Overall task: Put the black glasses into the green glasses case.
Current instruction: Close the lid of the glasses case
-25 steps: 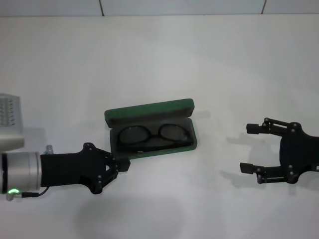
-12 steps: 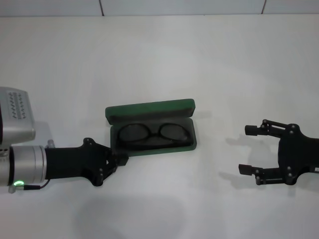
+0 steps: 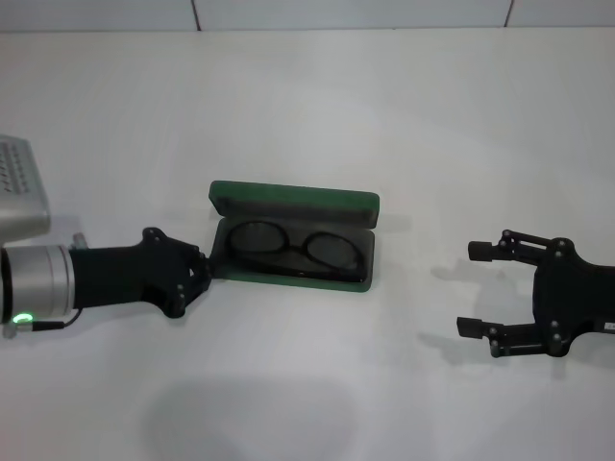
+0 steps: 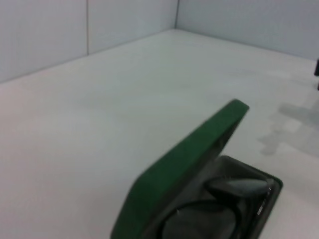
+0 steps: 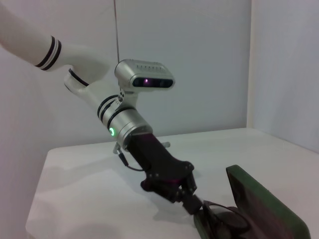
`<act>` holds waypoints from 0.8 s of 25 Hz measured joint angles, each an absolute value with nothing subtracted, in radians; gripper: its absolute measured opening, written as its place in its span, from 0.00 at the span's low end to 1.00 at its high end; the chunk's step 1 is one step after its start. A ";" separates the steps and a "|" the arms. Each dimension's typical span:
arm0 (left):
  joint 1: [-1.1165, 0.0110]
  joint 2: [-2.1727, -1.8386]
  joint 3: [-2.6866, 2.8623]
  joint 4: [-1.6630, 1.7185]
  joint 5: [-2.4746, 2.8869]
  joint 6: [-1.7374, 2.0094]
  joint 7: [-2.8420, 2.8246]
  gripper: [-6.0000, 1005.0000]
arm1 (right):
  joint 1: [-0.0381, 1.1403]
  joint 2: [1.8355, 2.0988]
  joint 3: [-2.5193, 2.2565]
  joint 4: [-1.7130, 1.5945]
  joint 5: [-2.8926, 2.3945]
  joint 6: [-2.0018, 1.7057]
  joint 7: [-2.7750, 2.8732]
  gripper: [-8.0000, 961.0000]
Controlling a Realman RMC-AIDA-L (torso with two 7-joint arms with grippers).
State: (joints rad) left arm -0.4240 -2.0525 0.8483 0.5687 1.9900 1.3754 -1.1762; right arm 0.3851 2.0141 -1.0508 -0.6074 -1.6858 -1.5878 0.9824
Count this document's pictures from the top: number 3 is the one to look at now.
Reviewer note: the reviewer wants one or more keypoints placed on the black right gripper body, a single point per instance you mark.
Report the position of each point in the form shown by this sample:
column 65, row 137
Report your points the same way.
column 572, row 298

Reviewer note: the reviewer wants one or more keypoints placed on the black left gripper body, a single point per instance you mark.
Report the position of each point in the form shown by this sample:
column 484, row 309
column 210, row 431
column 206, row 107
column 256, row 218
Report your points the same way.
column 130, row 276

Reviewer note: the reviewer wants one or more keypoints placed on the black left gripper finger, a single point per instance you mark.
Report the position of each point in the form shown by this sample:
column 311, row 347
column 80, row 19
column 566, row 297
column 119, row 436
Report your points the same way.
column 203, row 263
column 198, row 288

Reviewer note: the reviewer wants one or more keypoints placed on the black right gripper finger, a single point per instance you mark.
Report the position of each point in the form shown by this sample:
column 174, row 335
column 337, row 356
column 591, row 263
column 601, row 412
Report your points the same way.
column 472, row 327
column 480, row 251

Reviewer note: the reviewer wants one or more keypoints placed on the black glasses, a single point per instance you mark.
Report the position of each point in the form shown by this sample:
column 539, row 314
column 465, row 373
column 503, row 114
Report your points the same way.
column 254, row 240

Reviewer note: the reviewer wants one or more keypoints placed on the green glasses case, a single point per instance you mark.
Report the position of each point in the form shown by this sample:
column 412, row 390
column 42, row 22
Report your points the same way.
column 293, row 199

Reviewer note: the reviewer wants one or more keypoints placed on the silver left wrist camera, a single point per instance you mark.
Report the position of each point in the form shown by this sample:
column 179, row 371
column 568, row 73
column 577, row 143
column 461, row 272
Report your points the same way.
column 19, row 201

